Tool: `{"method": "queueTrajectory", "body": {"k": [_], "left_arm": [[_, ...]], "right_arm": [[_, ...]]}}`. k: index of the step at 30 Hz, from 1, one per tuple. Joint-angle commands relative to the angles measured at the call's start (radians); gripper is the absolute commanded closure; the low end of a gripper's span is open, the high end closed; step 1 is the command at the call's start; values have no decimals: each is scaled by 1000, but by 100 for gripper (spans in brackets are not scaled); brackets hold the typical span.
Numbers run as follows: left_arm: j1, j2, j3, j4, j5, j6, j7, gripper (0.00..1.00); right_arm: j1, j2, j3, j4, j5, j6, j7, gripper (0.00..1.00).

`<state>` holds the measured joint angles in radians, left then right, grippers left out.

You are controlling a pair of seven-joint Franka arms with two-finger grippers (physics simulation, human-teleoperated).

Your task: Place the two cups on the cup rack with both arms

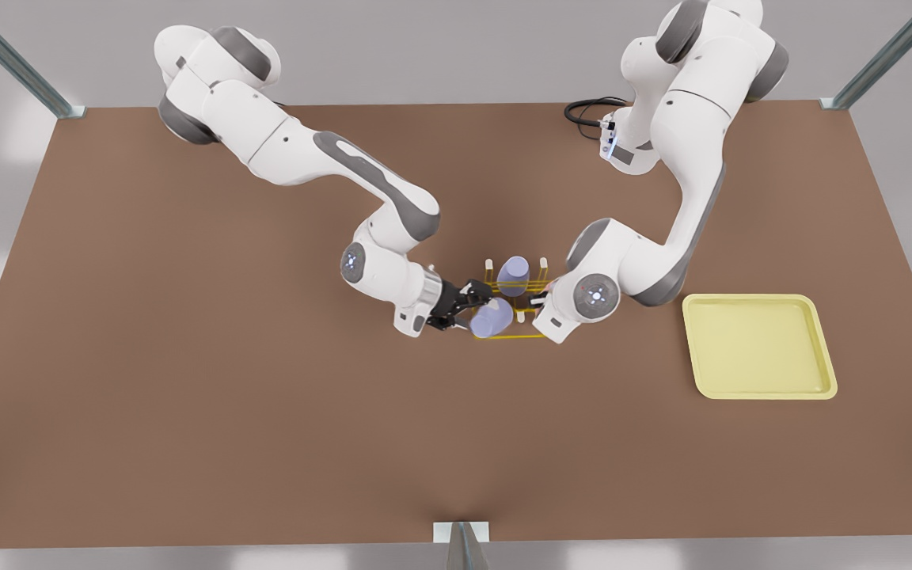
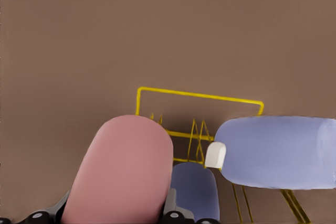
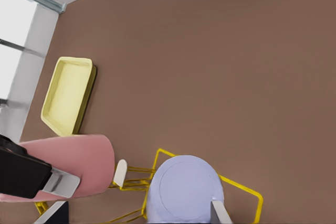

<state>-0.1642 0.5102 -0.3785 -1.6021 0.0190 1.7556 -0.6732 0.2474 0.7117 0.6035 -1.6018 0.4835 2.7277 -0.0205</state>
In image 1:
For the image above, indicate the lavender cup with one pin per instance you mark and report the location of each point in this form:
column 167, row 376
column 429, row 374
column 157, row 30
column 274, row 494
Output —
column 492, row 320
column 514, row 273

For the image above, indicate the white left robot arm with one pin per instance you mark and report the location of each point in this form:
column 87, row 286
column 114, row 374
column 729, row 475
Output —
column 685, row 119

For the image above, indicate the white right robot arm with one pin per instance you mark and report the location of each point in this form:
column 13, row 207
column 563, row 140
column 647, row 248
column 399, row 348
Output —
column 266, row 134

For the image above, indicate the pale yellow square tray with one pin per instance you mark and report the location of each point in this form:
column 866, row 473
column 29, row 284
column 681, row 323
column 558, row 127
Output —
column 757, row 346

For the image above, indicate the silver frame post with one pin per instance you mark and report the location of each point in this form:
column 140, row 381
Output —
column 462, row 542
column 13, row 62
column 891, row 49

